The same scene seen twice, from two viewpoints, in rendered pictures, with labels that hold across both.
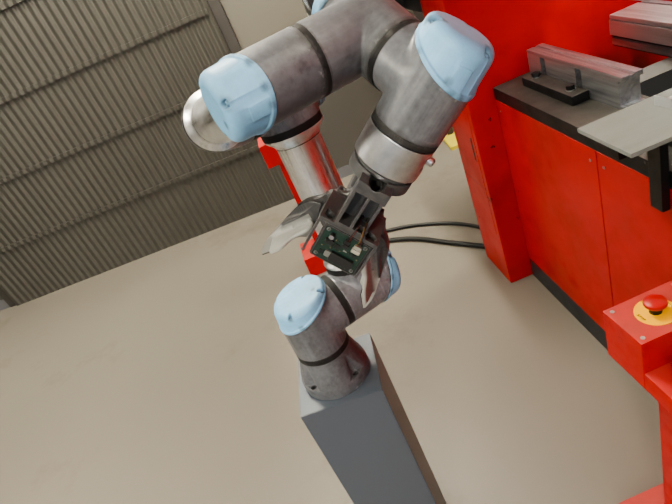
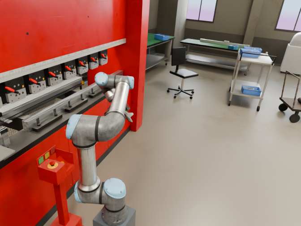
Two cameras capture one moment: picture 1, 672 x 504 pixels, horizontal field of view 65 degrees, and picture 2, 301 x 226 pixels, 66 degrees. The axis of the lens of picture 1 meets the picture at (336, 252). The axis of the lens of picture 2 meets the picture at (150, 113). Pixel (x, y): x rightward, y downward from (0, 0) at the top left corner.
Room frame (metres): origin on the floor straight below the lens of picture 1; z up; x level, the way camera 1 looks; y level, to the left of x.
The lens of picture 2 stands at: (1.71, 0.52, 1.91)
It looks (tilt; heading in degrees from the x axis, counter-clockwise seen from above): 27 degrees down; 197
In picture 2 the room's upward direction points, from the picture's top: 5 degrees clockwise
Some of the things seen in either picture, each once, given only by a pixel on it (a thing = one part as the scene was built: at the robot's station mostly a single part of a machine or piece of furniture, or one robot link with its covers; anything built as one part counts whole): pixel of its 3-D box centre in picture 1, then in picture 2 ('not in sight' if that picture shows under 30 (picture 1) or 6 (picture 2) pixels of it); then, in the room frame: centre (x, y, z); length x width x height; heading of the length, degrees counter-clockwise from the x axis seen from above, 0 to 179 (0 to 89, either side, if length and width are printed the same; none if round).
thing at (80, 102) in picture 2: not in sight; (76, 104); (-0.08, -0.79, 0.89); 0.30 x 0.05 x 0.03; 178
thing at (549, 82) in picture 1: (553, 87); not in sight; (1.52, -0.83, 0.89); 0.30 x 0.05 x 0.03; 178
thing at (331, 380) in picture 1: (328, 356); (114, 208); (0.87, 0.11, 0.82); 0.15 x 0.15 x 0.10
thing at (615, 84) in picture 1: (578, 73); not in sight; (1.47, -0.89, 0.92); 0.50 x 0.06 x 0.10; 178
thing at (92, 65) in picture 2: not in sight; (91, 60); (-0.45, -0.83, 1.26); 0.15 x 0.09 x 0.17; 178
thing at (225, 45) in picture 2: not in sight; (216, 54); (-6.10, 0.23, 0.41); 2.31 x 0.91 x 0.83; 81
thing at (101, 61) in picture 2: not in sight; (101, 56); (-0.65, -0.83, 1.26); 0.15 x 0.09 x 0.17; 178
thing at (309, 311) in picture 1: (310, 315); (113, 193); (0.87, 0.10, 0.94); 0.13 x 0.12 x 0.14; 107
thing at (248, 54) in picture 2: not in sight; (248, 76); (-3.46, 1.08, 0.57); 1.21 x 0.71 x 1.14; 175
